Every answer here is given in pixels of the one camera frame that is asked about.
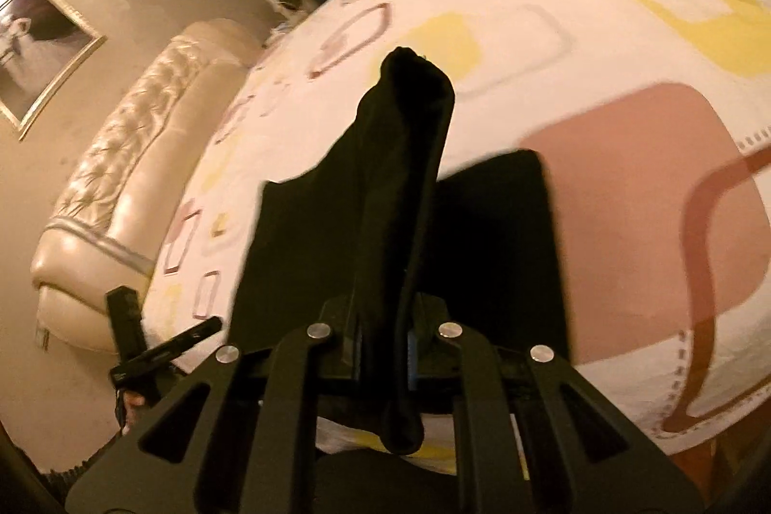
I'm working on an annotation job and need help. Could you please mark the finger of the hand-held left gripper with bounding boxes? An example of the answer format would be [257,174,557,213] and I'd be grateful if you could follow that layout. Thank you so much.
[111,316,223,385]
[105,285,148,361]

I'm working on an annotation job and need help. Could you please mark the cream tufted headboard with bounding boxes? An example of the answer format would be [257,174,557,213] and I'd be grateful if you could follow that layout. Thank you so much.
[30,17,269,355]

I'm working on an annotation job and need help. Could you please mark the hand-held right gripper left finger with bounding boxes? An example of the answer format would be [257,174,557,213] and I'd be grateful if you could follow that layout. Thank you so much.
[65,294,362,514]

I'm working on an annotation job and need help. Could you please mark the framed wall picture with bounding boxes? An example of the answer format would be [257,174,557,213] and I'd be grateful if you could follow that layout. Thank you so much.
[0,0,108,142]

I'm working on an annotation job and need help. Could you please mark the person's dark clothing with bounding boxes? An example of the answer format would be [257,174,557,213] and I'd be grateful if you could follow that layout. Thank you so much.
[313,445,459,514]

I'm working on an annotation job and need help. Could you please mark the patterned bed sheet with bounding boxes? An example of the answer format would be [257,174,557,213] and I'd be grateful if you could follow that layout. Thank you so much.
[145,0,771,475]

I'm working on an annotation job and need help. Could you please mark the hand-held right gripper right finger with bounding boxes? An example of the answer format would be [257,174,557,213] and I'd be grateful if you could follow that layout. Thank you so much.
[406,294,705,514]

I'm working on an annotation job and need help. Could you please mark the black pants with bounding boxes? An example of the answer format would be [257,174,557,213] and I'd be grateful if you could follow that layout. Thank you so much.
[229,47,570,455]

